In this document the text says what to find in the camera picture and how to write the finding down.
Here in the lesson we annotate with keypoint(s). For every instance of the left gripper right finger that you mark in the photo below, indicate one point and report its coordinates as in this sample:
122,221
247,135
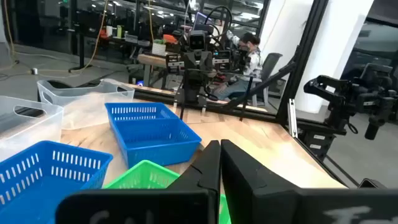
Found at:
280,205

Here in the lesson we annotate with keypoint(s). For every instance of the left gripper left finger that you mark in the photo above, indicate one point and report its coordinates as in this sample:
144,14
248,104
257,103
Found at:
186,205

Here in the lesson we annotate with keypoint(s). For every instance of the green slotted plastic basket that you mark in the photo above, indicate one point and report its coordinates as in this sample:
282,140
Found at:
143,177

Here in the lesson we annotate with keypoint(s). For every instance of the blue slotted plastic basket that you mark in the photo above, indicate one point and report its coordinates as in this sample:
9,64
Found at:
155,146
37,193

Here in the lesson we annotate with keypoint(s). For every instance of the clear plastic bin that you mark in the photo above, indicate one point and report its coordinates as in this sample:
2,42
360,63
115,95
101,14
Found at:
28,130
87,105

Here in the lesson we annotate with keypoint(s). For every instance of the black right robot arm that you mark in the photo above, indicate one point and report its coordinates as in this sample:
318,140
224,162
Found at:
196,90

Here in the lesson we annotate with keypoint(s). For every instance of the black background robot arm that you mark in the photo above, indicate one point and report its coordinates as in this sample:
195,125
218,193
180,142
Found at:
345,96

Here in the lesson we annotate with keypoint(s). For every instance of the white slotted crate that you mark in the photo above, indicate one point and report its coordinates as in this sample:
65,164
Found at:
159,49

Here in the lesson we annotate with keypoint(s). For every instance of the background computer monitor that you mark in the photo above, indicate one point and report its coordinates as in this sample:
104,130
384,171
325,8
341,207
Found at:
201,21

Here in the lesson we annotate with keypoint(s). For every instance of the wooden background desk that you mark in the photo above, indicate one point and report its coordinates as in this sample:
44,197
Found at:
152,60

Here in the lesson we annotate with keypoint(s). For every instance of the person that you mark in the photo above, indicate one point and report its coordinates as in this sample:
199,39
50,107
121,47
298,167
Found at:
252,62

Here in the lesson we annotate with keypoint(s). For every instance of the grey office chair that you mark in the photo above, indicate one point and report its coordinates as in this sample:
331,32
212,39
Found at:
270,65

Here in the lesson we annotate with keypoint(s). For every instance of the black floor stand pole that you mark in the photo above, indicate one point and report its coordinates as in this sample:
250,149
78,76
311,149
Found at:
81,46

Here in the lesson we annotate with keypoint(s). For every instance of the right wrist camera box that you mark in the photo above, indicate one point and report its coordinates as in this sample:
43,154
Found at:
197,40

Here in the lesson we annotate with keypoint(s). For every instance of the silver aluminium bracket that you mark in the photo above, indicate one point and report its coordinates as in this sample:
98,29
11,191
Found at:
292,118

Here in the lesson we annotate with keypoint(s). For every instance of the black aluminium station frame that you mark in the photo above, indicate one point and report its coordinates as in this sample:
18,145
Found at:
307,46

